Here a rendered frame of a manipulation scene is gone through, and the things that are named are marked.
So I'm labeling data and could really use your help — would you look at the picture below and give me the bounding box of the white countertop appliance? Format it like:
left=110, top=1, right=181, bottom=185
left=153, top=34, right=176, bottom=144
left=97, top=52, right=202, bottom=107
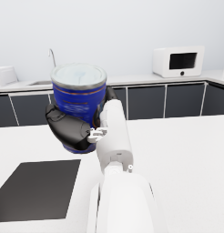
left=0, top=66, right=19, bottom=88

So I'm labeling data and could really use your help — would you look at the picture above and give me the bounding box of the kitchen counter with dark cabinets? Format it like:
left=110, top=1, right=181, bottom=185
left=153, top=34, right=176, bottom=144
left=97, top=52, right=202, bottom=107
left=0, top=68, right=224, bottom=128

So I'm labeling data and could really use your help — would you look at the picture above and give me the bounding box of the kitchen sink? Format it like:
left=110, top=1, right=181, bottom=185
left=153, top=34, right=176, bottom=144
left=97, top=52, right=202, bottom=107
left=27, top=79, right=54, bottom=86

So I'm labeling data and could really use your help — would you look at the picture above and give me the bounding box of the silver kitchen faucet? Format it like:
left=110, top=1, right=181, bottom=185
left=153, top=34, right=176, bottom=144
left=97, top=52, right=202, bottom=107
left=47, top=48, right=57, bottom=68

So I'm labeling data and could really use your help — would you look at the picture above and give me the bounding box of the blue can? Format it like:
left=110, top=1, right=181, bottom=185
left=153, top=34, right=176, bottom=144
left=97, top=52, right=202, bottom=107
left=50, top=62, right=108, bottom=155

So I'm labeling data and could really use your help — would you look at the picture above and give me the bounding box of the dark grey square mat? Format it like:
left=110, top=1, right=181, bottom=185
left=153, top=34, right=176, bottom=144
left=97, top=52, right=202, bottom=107
left=0, top=158, right=82, bottom=223

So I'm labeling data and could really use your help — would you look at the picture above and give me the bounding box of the white microwave oven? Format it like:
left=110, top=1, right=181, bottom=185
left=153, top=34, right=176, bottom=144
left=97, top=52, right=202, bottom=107
left=152, top=46, right=206, bottom=79

